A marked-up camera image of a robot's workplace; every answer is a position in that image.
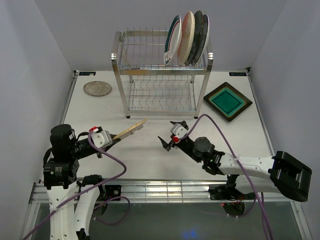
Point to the white plate green red rim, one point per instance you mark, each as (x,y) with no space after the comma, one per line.
(173,40)

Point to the steel two-tier dish rack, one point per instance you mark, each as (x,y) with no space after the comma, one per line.
(147,86)

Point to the aluminium front frame rail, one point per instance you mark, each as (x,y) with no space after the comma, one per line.
(162,192)

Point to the speckled grey round plate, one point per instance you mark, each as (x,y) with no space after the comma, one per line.
(97,88)

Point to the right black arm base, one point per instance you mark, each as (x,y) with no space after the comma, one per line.
(223,192)

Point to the green black square plate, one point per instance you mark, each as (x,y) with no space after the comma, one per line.
(227,101)

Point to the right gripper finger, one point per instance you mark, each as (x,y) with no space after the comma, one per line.
(182,123)
(166,145)

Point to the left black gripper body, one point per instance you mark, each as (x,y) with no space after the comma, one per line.
(83,148)

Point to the right blue table label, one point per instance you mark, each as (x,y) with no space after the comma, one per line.
(238,74)

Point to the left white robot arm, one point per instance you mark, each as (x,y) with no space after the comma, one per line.
(71,201)

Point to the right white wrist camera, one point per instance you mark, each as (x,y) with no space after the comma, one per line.
(178,132)

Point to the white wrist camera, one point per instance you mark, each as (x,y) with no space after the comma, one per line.
(178,132)
(100,138)

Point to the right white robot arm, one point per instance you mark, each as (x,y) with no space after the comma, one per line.
(280,174)

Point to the yellow woven square plate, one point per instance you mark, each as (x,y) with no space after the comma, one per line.
(130,131)

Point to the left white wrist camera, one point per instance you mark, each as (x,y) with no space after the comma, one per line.
(100,138)

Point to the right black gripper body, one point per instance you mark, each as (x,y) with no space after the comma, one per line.
(187,146)

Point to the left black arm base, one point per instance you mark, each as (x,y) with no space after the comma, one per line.
(110,192)

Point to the dark blue round plate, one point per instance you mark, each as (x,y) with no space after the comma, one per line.
(198,16)

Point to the white plate teal lettered rim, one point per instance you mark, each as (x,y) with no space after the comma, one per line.
(206,34)

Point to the pink cream floral plate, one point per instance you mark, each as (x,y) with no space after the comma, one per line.
(188,30)

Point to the left blue table label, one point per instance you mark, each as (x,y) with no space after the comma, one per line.
(87,73)

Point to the blue table label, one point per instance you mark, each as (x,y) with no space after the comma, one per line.
(238,74)
(87,73)

